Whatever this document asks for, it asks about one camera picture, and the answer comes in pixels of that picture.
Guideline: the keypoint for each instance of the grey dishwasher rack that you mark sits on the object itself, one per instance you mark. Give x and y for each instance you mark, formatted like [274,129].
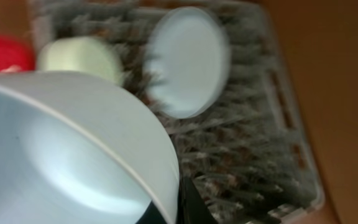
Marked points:
[247,157]

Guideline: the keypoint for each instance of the light blue plate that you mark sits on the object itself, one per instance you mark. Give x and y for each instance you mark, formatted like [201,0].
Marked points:
[188,57]

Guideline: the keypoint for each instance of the red serving tray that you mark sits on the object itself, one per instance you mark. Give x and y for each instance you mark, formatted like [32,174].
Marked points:
[15,56]

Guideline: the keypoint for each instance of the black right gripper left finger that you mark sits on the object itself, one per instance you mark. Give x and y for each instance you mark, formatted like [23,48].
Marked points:
[151,216]

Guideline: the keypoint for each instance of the light blue bowl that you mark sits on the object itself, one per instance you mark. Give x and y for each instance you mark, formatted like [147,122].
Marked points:
[78,149]

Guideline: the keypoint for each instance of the green bowl with food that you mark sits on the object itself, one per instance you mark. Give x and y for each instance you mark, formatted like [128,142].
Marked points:
[82,54]

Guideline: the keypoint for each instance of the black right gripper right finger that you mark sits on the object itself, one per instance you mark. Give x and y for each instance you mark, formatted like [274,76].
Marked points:
[191,207]

